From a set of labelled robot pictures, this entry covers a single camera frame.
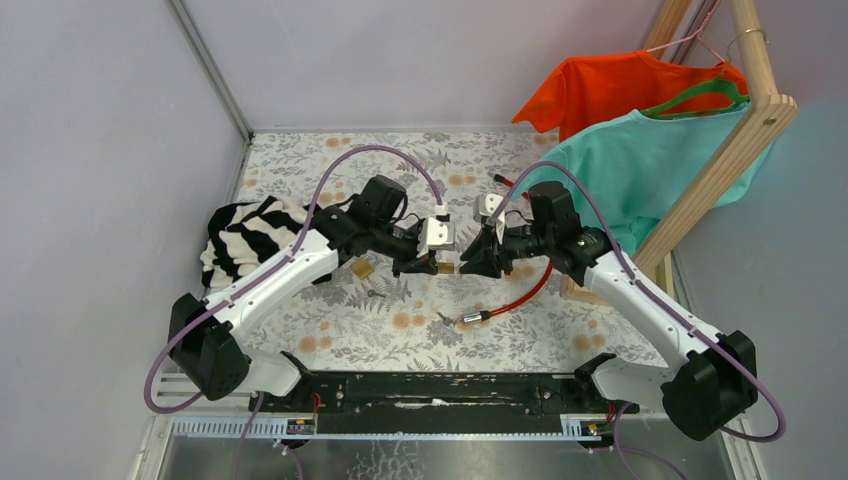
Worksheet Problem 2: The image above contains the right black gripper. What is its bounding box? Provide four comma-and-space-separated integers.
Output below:
459, 221, 552, 280

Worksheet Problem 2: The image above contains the small brass padlock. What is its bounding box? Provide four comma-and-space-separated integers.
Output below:
437, 262, 456, 275

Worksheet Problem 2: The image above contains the large brass padlock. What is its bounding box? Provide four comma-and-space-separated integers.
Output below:
349, 255, 380, 280

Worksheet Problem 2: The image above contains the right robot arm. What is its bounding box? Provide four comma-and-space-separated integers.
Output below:
460, 181, 758, 441

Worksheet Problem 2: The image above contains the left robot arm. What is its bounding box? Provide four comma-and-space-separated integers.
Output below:
168, 175, 455, 411

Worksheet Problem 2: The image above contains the floral patterned mat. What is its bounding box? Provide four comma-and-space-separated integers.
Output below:
236, 133, 662, 372

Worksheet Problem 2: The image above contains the teal t-shirt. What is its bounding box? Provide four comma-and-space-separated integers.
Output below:
518, 105, 749, 255

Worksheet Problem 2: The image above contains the black white striped cloth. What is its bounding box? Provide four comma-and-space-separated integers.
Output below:
200, 196, 307, 289

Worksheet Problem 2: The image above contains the orange t-shirt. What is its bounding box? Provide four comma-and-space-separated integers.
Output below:
512, 51, 748, 141

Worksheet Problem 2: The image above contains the green clothes hanger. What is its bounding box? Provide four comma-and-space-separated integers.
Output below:
639, 76, 752, 121

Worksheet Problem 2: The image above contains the pink clothes hanger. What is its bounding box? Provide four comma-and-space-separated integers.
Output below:
642, 0, 725, 64

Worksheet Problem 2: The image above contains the wooden clothes rack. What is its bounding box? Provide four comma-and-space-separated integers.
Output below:
559, 0, 800, 306

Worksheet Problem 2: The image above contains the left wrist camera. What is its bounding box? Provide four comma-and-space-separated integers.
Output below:
417, 205, 455, 258

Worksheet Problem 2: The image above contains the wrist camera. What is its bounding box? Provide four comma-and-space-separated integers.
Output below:
417, 205, 455, 258
473, 193, 506, 242

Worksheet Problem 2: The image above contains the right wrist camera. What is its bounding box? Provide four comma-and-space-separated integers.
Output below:
473, 193, 506, 242

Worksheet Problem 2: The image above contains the red cable lock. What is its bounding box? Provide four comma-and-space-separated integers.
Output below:
461, 173, 554, 325

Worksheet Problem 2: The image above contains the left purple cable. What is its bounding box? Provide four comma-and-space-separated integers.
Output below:
143, 145, 446, 416

